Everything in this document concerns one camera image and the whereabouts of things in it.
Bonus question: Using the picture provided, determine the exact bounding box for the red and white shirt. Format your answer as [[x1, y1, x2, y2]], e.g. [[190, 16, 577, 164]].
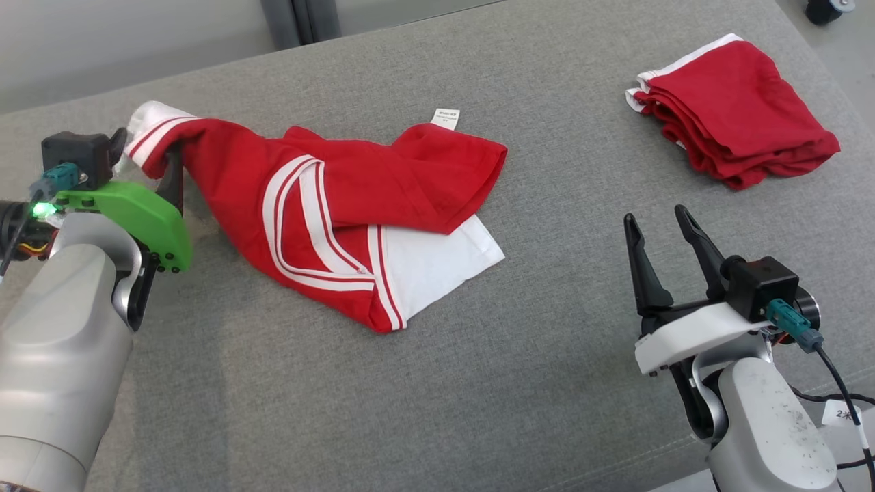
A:
[[113, 101, 508, 334]]

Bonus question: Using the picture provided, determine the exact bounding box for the thin black cable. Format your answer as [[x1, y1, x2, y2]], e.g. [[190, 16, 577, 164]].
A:
[[787, 386, 875, 405]]

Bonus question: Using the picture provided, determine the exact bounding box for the black cable with teal plug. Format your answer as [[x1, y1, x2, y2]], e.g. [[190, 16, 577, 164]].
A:
[[0, 163, 81, 274], [766, 299, 875, 479]]

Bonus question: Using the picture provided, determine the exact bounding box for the black caster wheel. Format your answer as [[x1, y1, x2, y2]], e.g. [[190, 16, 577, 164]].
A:
[[805, 0, 857, 27]]

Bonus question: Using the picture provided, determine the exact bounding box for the white paper cable tag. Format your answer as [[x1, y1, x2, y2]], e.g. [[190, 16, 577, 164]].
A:
[[820, 398, 865, 429]]

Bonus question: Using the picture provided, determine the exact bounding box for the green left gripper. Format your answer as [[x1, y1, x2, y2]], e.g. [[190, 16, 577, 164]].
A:
[[0, 128, 193, 272]]

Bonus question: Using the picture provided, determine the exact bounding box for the folded red garment pile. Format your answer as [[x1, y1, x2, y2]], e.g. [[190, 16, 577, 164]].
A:
[[625, 33, 842, 191]]

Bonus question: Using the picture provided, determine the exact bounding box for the grey door frame post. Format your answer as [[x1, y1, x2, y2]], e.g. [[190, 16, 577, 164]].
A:
[[293, 0, 340, 43], [260, 0, 296, 50]]

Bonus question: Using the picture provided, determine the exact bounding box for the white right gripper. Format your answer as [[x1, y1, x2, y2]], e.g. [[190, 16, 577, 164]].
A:
[[623, 205, 821, 377]]

